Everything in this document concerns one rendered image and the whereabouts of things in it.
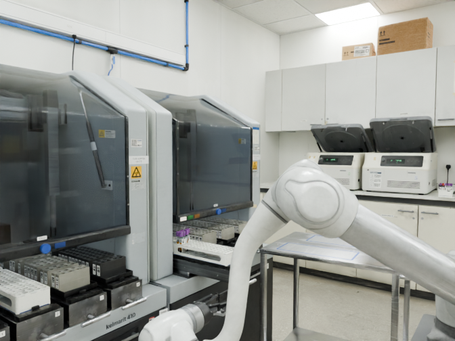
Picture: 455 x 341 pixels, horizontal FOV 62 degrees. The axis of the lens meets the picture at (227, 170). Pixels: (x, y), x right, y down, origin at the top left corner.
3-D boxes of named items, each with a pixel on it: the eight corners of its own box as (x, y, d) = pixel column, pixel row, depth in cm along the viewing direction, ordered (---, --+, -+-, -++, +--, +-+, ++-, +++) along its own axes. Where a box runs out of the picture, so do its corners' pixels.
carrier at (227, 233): (231, 237, 199) (231, 225, 199) (234, 237, 198) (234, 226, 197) (218, 241, 190) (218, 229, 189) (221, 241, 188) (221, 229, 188)
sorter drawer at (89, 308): (-25, 281, 154) (-25, 260, 154) (11, 273, 165) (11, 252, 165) (76, 332, 111) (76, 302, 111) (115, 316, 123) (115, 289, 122)
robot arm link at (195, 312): (172, 305, 118) (185, 299, 123) (172, 333, 119) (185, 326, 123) (193, 312, 113) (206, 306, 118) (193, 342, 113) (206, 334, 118)
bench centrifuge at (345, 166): (301, 187, 384) (302, 124, 381) (326, 183, 433) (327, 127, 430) (355, 191, 350) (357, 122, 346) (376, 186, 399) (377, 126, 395)
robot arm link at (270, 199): (256, 193, 114) (261, 199, 101) (295, 149, 114) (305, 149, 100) (288, 222, 115) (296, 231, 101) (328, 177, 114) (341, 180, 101)
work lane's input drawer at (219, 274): (119, 259, 187) (119, 241, 186) (141, 253, 198) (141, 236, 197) (240, 291, 144) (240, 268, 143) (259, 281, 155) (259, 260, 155)
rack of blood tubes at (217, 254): (172, 256, 167) (172, 243, 167) (187, 252, 175) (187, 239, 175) (226, 269, 150) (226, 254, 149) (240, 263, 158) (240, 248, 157)
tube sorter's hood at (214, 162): (104, 212, 191) (103, 86, 188) (185, 199, 240) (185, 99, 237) (178, 223, 161) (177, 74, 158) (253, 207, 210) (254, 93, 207)
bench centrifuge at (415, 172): (360, 191, 348) (361, 117, 345) (377, 186, 399) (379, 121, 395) (428, 195, 316) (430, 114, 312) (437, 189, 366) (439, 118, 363)
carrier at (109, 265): (122, 270, 142) (122, 255, 142) (126, 272, 141) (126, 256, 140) (96, 279, 132) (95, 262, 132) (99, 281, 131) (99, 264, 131)
